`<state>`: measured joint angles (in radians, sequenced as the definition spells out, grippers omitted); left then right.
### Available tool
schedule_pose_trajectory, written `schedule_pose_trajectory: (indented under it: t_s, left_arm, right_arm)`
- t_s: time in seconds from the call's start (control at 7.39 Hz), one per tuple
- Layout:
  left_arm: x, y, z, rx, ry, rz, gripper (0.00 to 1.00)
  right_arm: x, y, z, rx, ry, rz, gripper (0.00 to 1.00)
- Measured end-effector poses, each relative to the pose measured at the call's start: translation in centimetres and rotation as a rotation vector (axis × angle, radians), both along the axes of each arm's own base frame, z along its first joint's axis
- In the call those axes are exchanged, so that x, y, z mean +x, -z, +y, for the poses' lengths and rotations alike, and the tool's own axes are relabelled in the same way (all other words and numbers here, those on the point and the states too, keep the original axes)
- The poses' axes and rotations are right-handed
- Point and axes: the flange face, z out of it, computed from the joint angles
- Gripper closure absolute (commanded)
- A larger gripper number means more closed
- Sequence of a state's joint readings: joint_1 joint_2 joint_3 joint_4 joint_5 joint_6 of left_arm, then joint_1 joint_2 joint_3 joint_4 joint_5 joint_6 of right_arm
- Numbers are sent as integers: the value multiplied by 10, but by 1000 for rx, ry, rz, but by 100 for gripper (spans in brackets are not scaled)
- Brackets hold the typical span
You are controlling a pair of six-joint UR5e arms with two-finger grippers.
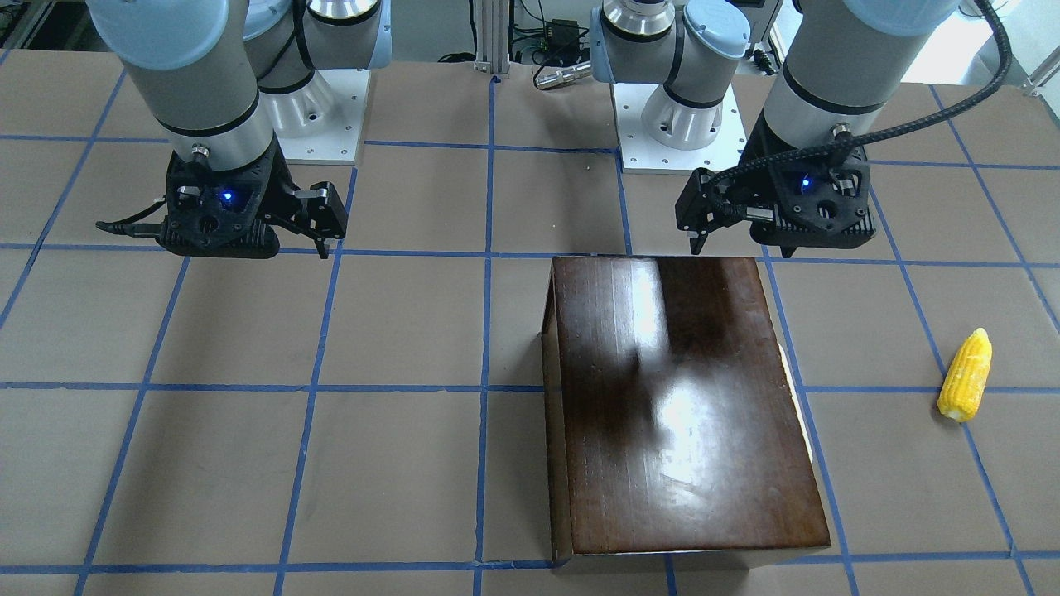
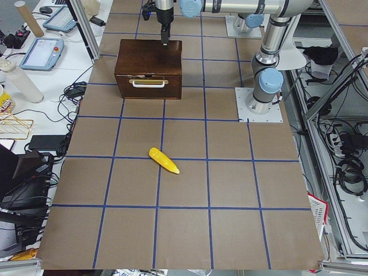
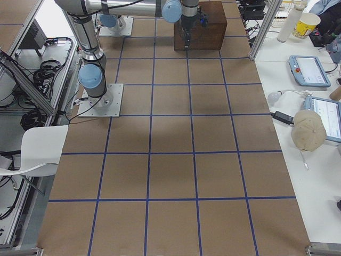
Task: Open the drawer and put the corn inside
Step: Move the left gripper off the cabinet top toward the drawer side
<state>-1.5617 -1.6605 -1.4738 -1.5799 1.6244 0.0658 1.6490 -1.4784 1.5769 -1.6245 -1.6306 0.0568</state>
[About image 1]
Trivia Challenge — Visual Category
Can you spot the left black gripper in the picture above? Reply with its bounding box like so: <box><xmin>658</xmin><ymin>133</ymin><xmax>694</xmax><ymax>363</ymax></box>
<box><xmin>675</xmin><ymin>166</ymin><xmax>778</xmax><ymax>255</ymax></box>

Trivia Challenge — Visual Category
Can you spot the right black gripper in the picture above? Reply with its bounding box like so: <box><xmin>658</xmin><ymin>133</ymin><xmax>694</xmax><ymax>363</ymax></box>
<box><xmin>257</xmin><ymin>157</ymin><xmax>349</xmax><ymax>260</ymax></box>

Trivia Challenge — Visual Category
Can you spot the yellow corn cob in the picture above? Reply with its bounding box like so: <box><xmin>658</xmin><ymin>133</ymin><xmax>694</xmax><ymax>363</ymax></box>
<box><xmin>936</xmin><ymin>328</ymin><xmax>993</xmax><ymax>423</ymax></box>

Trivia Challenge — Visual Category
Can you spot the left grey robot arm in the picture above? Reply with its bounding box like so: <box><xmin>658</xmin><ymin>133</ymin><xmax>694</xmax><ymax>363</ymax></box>
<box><xmin>590</xmin><ymin>1</ymin><xmax>1012</xmax><ymax>257</ymax></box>

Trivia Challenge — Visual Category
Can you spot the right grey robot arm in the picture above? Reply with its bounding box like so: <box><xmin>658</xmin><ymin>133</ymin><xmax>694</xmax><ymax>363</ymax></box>
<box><xmin>87</xmin><ymin>1</ymin><xmax>393</xmax><ymax>259</ymax></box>

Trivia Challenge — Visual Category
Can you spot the dark brown wooden drawer cabinet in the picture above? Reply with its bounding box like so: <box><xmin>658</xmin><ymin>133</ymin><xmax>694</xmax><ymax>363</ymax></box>
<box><xmin>540</xmin><ymin>256</ymin><xmax>832</xmax><ymax>569</ymax></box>

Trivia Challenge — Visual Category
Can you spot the silver cylinder tool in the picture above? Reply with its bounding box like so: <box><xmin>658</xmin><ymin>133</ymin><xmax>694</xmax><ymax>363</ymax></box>
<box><xmin>533</xmin><ymin>62</ymin><xmax>593</xmax><ymax>91</ymax></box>

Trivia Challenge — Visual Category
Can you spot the black power adapter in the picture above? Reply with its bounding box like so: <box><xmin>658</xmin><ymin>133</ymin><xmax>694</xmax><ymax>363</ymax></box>
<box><xmin>542</xmin><ymin>19</ymin><xmax>582</xmax><ymax>53</ymax></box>

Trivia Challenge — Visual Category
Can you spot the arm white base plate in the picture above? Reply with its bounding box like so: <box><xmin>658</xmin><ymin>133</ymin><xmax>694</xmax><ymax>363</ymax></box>
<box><xmin>612</xmin><ymin>84</ymin><xmax>746</xmax><ymax>175</ymax></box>
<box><xmin>261</xmin><ymin>70</ymin><xmax>373</xmax><ymax>166</ymax></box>

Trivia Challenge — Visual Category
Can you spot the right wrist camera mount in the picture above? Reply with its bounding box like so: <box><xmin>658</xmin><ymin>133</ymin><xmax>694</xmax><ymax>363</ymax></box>
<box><xmin>95</xmin><ymin>143</ymin><xmax>281</xmax><ymax>259</ymax></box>

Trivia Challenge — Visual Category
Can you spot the aluminium frame post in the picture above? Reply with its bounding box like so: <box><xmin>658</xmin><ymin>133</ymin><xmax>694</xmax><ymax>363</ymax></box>
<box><xmin>472</xmin><ymin>1</ymin><xmax>512</xmax><ymax>80</ymax></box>

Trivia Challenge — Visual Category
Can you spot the black braided cable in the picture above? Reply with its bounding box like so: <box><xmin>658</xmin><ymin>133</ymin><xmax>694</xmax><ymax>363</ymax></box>
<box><xmin>704</xmin><ymin>0</ymin><xmax>1014</xmax><ymax>195</ymax></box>

